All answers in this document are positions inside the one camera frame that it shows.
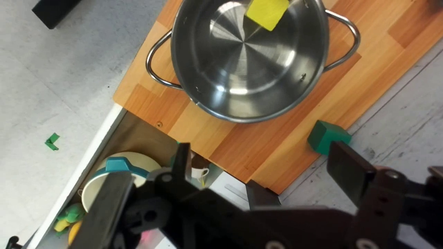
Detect yellow block in pot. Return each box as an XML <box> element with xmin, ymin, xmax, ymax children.
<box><xmin>245</xmin><ymin>0</ymin><xmax>289</xmax><ymax>32</ymax></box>

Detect silver steel pot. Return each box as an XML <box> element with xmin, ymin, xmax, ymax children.
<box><xmin>145</xmin><ymin>0</ymin><xmax>361</xmax><ymax>123</ymax></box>

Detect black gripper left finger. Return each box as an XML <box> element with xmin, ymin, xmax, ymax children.
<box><xmin>69</xmin><ymin>180</ymin><xmax>132</xmax><ymax>249</ymax></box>

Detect yellow toy fruit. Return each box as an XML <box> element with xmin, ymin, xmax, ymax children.
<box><xmin>54</xmin><ymin>204</ymin><xmax>84</xmax><ymax>244</ymax></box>

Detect green floor tape marker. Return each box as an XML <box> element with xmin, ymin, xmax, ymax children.
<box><xmin>44</xmin><ymin>133</ymin><xmax>59</xmax><ymax>151</ymax></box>

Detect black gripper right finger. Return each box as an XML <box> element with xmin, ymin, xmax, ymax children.
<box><xmin>326</xmin><ymin>143</ymin><xmax>376</xmax><ymax>206</ymax></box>

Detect white toy sink basin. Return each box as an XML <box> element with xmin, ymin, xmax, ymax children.
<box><xmin>24</xmin><ymin>104</ymin><xmax>177</xmax><ymax>249</ymax></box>

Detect white teal-rimmed bowl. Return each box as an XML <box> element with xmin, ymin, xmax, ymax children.
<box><xmin>80</xmin><ymin>151</ymin><xmax>160</xmax><ymax>212</ymax></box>

